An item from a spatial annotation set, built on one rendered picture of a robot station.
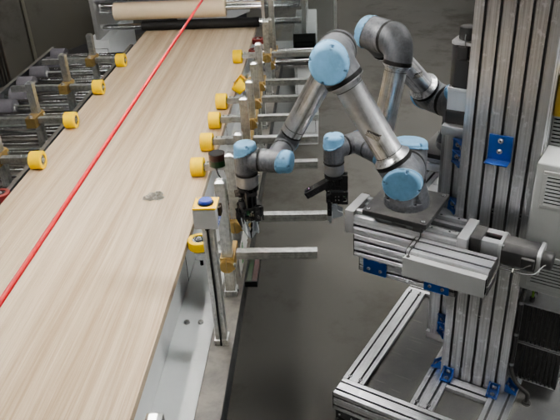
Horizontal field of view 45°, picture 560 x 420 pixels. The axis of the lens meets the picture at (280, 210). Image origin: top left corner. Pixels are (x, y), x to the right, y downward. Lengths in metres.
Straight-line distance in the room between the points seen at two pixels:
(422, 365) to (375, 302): 0.72
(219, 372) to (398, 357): 1.00
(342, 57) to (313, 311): 1.82
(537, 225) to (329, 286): 1.60
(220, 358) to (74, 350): 0.46
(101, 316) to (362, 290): 1.81
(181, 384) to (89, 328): 0.36
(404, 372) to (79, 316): 1.35
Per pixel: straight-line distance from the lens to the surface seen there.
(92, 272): 2.31
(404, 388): 2.77
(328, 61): 1.91
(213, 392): 2.07
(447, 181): 2.40
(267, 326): 3.37
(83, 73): 4.64
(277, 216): 2.56
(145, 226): 2.51
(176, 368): 2.29
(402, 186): 2.02
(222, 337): 2.20
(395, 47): 2.30
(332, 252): 3.88
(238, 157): 2.13
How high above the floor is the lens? 2.16
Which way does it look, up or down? 30 degrees down
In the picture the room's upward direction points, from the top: 3 degrees counter-clockwise
